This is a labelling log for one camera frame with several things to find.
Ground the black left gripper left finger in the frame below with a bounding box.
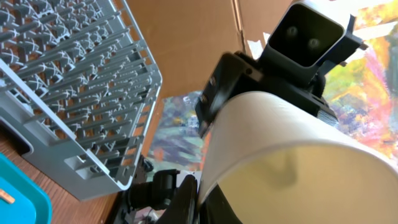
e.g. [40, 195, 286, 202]
[156, 175, 198, 224]

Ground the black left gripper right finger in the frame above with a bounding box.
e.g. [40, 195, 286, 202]
[198, 185, 242, 224]

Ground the white paper cup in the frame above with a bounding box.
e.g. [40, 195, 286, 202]
[198, 91, 397, 224]

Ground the wooden chopstick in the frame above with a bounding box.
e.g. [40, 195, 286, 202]
[0, 189, 15, 204]

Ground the black robot base joint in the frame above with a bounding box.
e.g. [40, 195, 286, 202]
[106, 156, 180, 224]

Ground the teal plastic tray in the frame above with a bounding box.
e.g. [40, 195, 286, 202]
[1, 154, 52, 224]

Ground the grey plastic dish rack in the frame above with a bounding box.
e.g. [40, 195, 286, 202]
[1, 0, 162, 200]

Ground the brown cardboard panel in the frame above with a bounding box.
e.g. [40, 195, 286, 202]
[127, 0, 291, 152]

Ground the overhead camera on mount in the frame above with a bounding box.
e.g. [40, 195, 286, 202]
[195, 1, 368, 136]

